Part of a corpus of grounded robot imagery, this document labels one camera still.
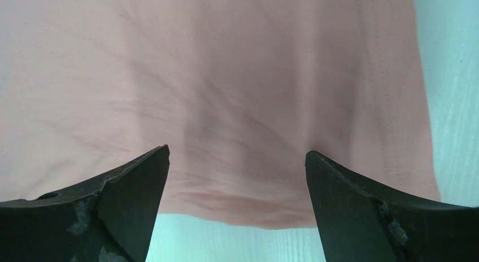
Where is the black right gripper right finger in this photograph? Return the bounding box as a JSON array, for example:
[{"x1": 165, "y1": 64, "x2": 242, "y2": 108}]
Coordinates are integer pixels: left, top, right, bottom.
[{"x1": 305, "y1": 151, "x2": 478, "y2": 262}]

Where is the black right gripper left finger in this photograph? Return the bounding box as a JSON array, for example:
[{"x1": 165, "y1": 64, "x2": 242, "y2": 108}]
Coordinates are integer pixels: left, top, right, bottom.
[{"x1": 1, "y1": 146, "x2": 170, "y2": 261}]

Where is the pink t-shirt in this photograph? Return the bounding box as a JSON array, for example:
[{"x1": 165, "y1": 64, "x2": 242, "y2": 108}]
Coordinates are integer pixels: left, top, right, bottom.
[{"x1": 1, "y1": 0, "x2": 440, "y2": 229}]

